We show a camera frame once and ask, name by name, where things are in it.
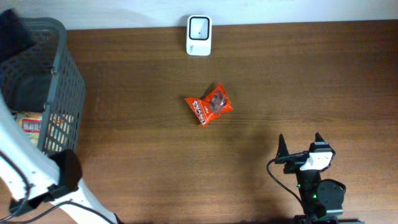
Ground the orange snack bag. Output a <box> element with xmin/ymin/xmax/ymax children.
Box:
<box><xmin>185</xmin><ymin>83</ymin><xmax>233</xmax><ymax>128</ymax></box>

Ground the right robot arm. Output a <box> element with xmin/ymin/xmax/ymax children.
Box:
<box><xmin>267</xmin><ymin>133</ymin><xmax>361</xmax><ymax>224</ymax></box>

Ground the pale yellow snack bag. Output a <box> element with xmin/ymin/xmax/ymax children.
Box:
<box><xmin>12</xmin><ymin>111</ymin><xmax>75</xmax><ymax>151</ymax></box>

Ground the white barcode scanner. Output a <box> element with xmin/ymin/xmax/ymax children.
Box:
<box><xmin>186</xmin><ymin>15</ymin><xmax>213</xmax><ymax>56</ymax></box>

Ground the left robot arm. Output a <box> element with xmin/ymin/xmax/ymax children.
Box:
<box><xmin>1</xmin><ymin>9</ymin><xmax>119</xmax><ymax>223</ymax></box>

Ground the dark grey plastic basket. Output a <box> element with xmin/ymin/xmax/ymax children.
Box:
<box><xmin>1</xmin><ymin>17</ymin><xmax>85</xmax><ymax>155</ymax></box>

